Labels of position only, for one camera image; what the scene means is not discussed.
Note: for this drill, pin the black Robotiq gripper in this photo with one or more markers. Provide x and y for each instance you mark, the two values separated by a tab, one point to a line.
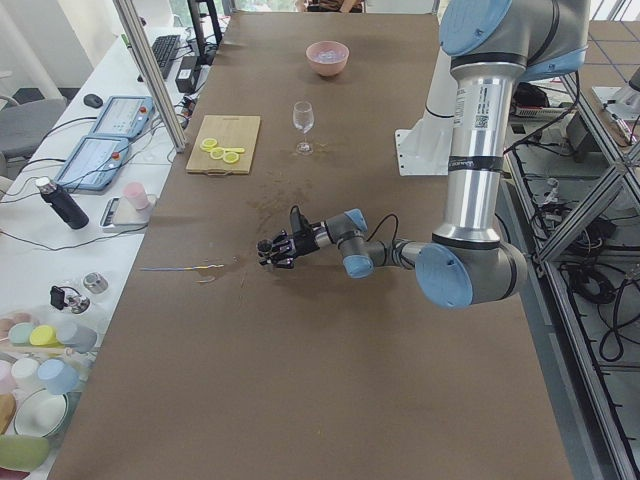
305	243

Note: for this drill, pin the steel double jigger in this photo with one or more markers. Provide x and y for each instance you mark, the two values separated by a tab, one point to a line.
264	252

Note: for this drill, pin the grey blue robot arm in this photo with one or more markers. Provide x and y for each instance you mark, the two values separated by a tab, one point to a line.
492	46

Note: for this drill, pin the clear wine glass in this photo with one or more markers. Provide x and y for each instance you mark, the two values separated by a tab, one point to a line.
303	120

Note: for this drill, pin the clear ice cubes pile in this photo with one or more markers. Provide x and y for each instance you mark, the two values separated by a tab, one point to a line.
328	56

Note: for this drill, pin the lower lemon slice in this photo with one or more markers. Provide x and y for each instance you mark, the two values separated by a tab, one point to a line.
231	157

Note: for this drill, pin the lemon slice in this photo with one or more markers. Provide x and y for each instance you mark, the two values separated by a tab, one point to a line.
231	157
217	153
207	144

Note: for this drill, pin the middle lemon slice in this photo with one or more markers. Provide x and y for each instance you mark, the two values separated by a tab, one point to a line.
217	153

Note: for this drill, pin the bamboo cutting board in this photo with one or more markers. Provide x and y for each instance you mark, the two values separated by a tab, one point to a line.
229	131

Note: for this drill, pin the upper lemon slice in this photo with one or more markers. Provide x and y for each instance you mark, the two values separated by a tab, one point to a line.
207	144

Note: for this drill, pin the pink cup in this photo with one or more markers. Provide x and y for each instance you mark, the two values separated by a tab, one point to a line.
136	195

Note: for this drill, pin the black power adapter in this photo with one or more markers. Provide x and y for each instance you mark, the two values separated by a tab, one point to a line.
188	74

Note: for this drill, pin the pink bowl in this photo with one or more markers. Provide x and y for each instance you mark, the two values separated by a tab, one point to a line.
327	70

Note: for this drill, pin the lower teach pendant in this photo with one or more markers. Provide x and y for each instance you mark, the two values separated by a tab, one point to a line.
93	164

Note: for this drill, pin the teach pendant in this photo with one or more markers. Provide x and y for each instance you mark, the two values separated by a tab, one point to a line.
123	116
93	164

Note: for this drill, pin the upper teach pendant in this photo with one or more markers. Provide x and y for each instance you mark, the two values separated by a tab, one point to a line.
123	116

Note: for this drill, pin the grey cup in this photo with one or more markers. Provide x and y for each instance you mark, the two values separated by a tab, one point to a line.
78	337

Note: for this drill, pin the black water bottle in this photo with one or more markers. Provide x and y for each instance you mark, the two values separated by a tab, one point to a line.
62	203

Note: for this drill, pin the black keyboard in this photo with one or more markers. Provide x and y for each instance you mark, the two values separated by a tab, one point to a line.
164	49

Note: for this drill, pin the black computer mouse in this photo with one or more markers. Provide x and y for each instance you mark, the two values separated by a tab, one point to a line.
93	101

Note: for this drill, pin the yellow cup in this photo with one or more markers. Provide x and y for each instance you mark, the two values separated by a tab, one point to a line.
44	336

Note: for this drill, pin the light blue cup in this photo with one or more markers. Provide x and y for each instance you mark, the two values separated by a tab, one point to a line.
57	376

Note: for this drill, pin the mint green cup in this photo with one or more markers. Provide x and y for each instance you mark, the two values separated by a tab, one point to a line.
19	334

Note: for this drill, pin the white cup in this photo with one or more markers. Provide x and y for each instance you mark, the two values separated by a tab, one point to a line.
24	372

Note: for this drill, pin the grey office chair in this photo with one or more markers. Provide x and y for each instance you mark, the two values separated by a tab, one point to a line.
24	126

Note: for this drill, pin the white green-rimmed plate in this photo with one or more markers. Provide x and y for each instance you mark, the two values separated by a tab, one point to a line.
42	414

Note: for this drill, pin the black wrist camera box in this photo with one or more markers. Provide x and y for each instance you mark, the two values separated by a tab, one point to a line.
299	224

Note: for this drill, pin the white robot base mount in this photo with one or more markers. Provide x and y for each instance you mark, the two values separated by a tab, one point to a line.
424	149

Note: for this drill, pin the aluminium frame post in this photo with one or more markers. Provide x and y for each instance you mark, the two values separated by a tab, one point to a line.
150	71

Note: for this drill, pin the aluminium frame truss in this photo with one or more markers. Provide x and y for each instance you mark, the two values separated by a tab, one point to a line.
570	202

